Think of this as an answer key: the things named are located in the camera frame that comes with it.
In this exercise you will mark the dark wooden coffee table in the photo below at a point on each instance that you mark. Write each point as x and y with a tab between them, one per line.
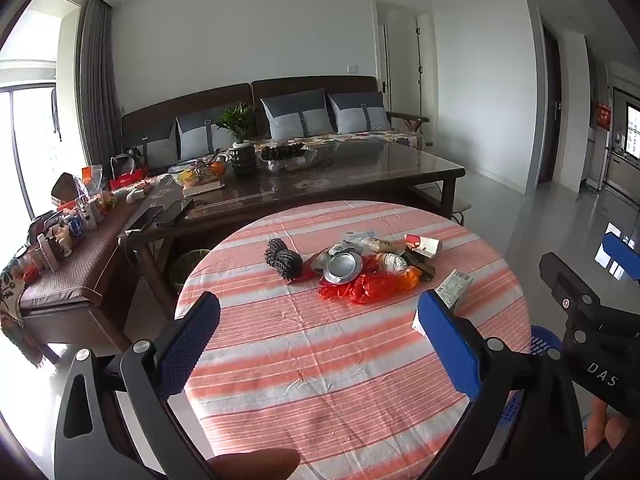
350	170

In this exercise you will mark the clutter of small bottles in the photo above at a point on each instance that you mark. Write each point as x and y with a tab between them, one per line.
70	225

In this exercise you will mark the glass bowl with orange fruit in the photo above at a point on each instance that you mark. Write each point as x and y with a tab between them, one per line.
200	172

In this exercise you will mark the white printed packet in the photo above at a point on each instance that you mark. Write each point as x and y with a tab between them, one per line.
452	287

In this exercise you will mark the grey curtain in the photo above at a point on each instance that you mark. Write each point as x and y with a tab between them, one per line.
100	85

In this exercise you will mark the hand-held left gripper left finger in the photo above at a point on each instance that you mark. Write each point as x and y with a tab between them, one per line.
187	345

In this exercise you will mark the dark phone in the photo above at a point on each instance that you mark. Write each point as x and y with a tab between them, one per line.
145	218

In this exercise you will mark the grey white pillow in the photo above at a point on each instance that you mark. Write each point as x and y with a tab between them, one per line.
197	135
295	115
357	112

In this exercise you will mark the green potted plant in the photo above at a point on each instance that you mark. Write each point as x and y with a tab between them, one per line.
237	120

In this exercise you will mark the red wall poster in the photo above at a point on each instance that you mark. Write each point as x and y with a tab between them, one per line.
604	115

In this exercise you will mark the dark green packet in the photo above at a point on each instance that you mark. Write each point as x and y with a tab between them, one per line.
422	267

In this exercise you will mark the clear plastic bag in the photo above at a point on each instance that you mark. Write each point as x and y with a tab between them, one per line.
380	245

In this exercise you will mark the red box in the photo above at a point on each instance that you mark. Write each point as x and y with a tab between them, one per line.
127	180

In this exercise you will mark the blue white wrapper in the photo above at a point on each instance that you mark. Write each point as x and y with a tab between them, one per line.
360	236

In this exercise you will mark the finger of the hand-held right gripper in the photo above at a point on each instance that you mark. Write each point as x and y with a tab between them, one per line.
567	285
622	256

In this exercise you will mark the person's right hand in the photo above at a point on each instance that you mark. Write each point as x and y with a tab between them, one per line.
607	429

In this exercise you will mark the black phone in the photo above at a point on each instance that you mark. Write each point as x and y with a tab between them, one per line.
174	211

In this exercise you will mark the glass bowl of dark fruit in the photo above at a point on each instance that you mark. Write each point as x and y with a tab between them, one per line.
285	156

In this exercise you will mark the black bag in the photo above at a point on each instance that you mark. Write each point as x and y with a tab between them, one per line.
125	160

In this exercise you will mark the white door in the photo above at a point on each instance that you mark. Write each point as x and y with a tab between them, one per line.
384	50

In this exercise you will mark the orange white striped tablecloth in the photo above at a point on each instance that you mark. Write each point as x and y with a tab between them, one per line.
325	360

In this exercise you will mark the dark ribbed vase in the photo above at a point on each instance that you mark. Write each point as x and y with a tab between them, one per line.
244	161

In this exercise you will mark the person's left hand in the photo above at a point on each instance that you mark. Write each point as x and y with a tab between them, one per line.
255	464

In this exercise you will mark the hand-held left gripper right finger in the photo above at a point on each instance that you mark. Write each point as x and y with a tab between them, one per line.
447	345

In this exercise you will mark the red white carton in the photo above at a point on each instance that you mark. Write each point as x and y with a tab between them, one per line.
425	246

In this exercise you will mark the crushed red drink can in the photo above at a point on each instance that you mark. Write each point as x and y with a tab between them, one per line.
342	267

